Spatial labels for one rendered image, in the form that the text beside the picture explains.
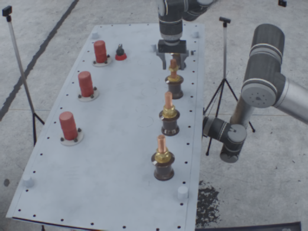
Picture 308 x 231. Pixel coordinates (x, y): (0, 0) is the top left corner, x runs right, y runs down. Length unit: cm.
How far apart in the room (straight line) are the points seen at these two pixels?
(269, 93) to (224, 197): 193
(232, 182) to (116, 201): 197
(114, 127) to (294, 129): 246
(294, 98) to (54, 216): 106
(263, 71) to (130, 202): 72
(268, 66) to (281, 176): 209
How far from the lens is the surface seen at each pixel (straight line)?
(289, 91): 155
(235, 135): 202
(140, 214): 153
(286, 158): 370
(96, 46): 230
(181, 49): 188
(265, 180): 347
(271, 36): 166
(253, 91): 149
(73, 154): 180
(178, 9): 176
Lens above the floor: 259
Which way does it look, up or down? 38 degrees down
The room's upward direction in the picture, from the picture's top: 6 degrees counter-clockwise
